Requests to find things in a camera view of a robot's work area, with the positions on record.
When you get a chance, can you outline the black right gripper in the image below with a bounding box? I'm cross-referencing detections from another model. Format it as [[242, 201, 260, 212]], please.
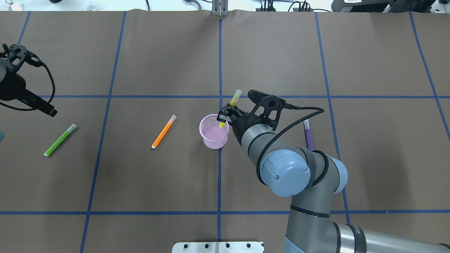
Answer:
[[217, 105, 266, 144]]

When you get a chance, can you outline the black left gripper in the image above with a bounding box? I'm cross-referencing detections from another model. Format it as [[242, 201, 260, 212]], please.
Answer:
[[0, 60, 58, 117]]

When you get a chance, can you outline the yellow marker pen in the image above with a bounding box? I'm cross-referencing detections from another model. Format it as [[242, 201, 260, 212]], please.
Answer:
[[218, 89, 242, 129]]

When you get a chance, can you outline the green marker pen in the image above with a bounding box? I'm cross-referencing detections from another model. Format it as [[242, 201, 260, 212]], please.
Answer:
[[44, 124, 78, 157]]

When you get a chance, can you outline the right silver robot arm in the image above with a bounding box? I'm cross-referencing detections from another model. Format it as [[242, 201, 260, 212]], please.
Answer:
[[217, 104, 449, 253]]

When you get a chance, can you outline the orange marker pen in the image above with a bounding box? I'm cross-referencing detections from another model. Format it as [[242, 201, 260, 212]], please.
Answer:
[[151, 114, 177, 149]]

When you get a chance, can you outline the purple marker pen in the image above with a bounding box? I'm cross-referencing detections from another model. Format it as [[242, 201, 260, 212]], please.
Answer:
[[303, 119, 314, 151]]

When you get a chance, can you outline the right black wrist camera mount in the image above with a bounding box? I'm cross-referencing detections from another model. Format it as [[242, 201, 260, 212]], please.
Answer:
[[247, 89, 286, 131]]

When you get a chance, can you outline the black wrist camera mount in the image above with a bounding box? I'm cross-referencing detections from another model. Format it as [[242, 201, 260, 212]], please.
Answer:
[[247, 89, 286, 131], [0, 44, 43, 77]]

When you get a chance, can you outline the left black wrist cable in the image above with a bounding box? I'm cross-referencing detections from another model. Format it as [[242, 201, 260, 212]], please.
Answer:
[[0, 53, 56, 111]]

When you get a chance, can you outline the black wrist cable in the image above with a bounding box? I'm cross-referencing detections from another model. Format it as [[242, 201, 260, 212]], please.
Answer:
[[0, 53, 56, 111], [256, 103, 325, 186]]

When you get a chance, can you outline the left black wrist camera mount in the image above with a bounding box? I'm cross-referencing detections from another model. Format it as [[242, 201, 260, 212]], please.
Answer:
[[0, 44, 43, 77]]

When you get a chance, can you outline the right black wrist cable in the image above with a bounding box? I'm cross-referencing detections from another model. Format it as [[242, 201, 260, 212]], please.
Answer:
[[256, 103, 325, 186]]

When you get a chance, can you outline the aluminium frame post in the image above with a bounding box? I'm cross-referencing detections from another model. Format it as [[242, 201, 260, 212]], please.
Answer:
[[211, 0, 229, 17]]

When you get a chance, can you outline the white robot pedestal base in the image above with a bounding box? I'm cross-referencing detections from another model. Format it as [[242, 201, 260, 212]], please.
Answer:
[[172, 241, 265, 253]]

